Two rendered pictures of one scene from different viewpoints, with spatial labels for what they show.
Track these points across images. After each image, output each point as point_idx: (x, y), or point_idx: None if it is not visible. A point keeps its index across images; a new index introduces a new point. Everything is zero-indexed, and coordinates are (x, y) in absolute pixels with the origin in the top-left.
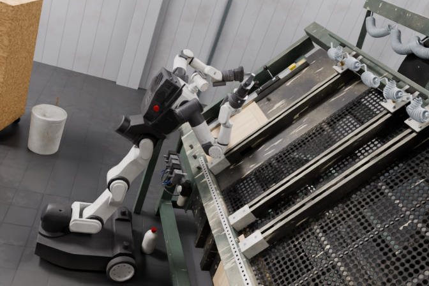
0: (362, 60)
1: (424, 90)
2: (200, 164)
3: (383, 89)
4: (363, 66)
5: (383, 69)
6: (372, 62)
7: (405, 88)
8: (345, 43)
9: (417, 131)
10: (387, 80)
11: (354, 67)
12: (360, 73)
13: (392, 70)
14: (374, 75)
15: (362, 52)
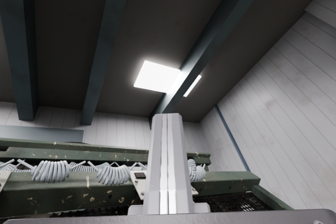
0: (14, 181)
1: (189, 152)
2: None
3: (87, 202)
4: (33, 185)
5: (134, 151)
6: (110, 150)
7: (133, 176)
8: (16, 141)
9: (198, 193)
10: (141, 164)
11: (51, 179)
12: (6, 208)
13: (147, 148)
14: (73, 184)
15: (79, 144)
